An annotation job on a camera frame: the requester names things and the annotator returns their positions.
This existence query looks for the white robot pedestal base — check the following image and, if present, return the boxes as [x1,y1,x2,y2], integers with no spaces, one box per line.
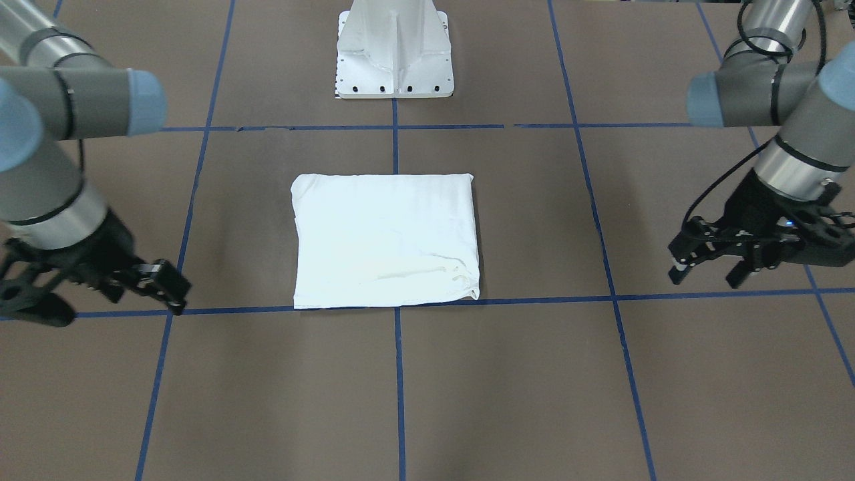
[334,1,455,100]

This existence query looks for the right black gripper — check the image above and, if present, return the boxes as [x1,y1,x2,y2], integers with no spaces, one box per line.
[1,210,192,327]

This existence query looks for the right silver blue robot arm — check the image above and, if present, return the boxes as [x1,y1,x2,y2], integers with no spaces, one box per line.
[1,1,190,327]

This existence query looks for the white long-sleeve printed shirt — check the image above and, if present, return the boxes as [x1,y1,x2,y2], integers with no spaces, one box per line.
[291,173,482,309]

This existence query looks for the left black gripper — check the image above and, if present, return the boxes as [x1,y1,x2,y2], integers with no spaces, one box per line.
[668,171,853,289]

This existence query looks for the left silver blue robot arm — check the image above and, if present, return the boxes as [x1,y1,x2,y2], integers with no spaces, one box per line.
[669,1,854,289]

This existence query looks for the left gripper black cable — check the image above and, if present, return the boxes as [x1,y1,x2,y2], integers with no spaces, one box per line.
[680,144,765,234]

